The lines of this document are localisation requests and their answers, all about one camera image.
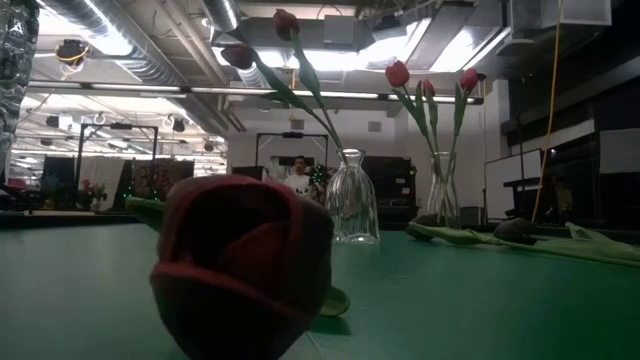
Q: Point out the ribbed clear glass vase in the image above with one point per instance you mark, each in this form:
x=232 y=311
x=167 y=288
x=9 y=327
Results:
x=352 y=210

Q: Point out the black artificial tulip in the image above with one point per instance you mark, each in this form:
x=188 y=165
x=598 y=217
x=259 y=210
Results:
x=425 y=221
x=515 y=230

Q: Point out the dark red artificial tulip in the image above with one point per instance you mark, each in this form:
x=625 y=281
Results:
x=237 y=56
x=240 y=260
x=285 y=22

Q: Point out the light red artificial tulip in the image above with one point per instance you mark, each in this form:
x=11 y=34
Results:
x=397 y=74
x=469 y=79

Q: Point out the square clear glass vase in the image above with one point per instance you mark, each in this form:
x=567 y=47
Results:
x=17 y=75

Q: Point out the tall clear glass vase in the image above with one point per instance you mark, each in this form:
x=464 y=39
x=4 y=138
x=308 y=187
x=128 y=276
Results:
x=435 y=200

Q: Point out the person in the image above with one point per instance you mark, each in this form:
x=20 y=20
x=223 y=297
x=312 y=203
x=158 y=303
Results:
x=300 y=184

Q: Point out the black standing panel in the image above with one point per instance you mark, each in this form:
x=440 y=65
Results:
x=57 y=180
x=247 y=172

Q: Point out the black cabinet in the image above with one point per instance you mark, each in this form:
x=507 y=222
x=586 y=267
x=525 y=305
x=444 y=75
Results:
x=397 y=185

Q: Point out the grey ceiling box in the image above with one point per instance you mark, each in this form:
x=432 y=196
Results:
x=341 y=30

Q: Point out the black ceiling lamp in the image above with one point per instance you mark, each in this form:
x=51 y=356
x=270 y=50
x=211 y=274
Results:
x=178 y=125

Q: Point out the small grey box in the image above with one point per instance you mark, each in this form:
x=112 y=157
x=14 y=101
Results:
x=471 y=216

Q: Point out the patterned hanging cloth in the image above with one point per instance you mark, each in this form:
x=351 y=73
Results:
x=150 y=180

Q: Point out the green table mat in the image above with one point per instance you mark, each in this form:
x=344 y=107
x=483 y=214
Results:
x=450 y=310

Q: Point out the white board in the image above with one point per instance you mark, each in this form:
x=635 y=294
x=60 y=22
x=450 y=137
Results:
x=505 y=190

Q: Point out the long ceiling light strip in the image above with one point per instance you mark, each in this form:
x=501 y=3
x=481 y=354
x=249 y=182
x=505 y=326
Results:
x=150 y=88

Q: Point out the white hanging cloth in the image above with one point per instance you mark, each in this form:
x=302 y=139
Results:
x=112 y=175

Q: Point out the background flower bunch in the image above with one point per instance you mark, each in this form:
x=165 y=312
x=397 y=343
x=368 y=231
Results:
x=92 y=189

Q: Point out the black ceiling reel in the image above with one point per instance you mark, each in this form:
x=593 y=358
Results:
x=71 y=50

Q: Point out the black gantry frame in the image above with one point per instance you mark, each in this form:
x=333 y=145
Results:
x=292 y=134

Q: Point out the grey wall vent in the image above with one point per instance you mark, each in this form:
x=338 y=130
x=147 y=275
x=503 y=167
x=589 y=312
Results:
x=297 y=124
x=375 y=126

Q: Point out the small silver ceiling duct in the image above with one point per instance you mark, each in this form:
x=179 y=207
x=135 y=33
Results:
x=222 y=12

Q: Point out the large silver ceiling duct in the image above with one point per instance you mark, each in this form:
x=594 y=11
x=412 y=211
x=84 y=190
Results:
x=150 y=55

